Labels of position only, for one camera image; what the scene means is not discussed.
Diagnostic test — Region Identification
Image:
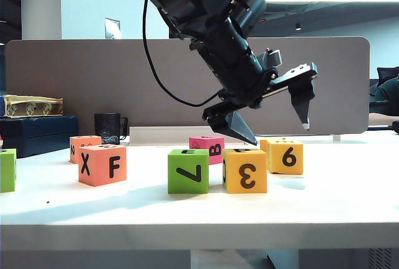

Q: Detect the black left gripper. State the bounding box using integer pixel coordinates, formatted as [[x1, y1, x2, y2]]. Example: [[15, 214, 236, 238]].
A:
[[201, 61, 319, 147]]

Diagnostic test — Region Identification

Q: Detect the yellow block 6 Alligator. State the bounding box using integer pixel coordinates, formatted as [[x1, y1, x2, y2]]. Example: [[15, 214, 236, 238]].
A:
[[267, 139, 304, 176]]

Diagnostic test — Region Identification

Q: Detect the yellow block 3 and T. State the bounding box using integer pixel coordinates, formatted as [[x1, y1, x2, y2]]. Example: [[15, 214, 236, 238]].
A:
[[222, 148, 268, 194]]

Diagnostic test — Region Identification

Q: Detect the green block 7 Nest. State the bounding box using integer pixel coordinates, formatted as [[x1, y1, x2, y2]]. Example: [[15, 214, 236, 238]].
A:
[[167, 149, 209, 195]]

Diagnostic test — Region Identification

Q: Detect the orange block X F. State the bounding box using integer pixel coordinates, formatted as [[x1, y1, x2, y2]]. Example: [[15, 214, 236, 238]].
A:
[[78, 144, 128, 187]]

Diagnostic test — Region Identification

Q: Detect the orange block 2 Queen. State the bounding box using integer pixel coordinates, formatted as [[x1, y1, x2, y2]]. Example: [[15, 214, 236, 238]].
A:
[[69, 135, 103, 164]]

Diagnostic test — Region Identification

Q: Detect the yellow block with 9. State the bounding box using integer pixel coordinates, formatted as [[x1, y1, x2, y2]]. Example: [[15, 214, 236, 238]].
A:
[[260, 138, 289, 152]]

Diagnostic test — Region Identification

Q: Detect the pink block with B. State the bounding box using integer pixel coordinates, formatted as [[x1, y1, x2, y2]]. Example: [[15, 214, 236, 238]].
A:
[[188, 135, 226, 166]]

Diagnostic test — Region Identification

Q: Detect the person in dark green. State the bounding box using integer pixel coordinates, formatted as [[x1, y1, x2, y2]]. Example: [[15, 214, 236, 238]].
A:
[[370, 75, 399, 126]]

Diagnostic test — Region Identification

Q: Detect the black office chair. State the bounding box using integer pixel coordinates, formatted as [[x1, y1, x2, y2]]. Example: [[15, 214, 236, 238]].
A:
[[376, 67, 399, 89]]

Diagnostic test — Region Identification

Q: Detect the black mug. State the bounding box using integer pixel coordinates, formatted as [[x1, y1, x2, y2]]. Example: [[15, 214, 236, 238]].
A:
[[94, 113, 129, 145]]

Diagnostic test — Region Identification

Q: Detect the brown desk partition panel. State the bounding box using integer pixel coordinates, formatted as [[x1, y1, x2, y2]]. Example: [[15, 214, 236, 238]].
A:
[[5, 36, 372, 136]]

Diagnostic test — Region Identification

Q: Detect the dark blue box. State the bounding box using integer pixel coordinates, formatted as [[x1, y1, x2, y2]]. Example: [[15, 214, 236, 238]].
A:
[[0, 115, 80, 159]]

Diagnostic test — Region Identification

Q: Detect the gold patterned box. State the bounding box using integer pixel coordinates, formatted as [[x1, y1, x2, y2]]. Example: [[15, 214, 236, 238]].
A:
[[4, 95, 65, 118]]

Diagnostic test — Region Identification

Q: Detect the green foam block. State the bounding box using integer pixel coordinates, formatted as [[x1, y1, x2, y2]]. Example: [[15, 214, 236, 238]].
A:
[[0, 148, 17, 194]]

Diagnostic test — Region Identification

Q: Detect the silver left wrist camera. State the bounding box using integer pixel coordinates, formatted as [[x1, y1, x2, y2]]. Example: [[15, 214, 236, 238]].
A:
[[264, 48, 284, 68]]

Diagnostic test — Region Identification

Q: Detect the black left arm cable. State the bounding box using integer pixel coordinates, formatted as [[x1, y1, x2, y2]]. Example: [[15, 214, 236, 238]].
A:
[[142, 0, 224, 108]]

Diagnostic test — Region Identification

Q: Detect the silver wall plate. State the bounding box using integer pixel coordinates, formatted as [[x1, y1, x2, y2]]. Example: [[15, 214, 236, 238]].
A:
[[104, 17, 122, 40]]

